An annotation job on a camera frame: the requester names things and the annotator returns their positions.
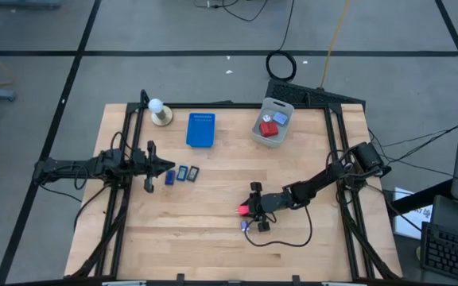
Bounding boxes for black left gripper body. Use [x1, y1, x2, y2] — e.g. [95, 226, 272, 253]
[132, 141, 162, 194]

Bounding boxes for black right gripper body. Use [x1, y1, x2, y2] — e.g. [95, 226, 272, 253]
[250, 181, 293, 233]

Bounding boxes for blue digital clock grey screen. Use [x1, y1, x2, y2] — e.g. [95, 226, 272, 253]
[175, 164, 189, 183]

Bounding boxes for red wall charger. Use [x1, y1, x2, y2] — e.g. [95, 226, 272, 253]
[258, 121, 280, 138]

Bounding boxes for white bulb wooden base lamp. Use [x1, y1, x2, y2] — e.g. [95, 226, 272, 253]
[147, 98, 174, 128]

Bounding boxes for blue plastic slotted basket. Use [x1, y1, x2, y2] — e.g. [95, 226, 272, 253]
[185, 112, 217, 149]

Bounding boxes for grey plastic storage bin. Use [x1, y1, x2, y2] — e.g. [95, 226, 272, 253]
[250, 96, 296, 149]

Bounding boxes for white paper sheet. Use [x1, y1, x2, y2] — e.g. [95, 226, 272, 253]
[393, 187, 433, 241]

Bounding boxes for black computer keyboard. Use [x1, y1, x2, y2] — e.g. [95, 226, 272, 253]
[419, 221, 458, 285]

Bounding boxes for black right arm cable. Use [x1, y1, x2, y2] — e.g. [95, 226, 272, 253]
[243, 204, 314, 249]

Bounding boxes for black aluminium table frame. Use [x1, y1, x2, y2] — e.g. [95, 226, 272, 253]
[68, 89, 403, 285]

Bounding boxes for black coiled cable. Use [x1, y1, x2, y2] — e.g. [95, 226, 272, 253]
[265, 0, 298, 83]

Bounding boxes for yellow hanging cable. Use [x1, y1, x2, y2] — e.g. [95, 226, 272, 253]
[319, 0, 351, 90]

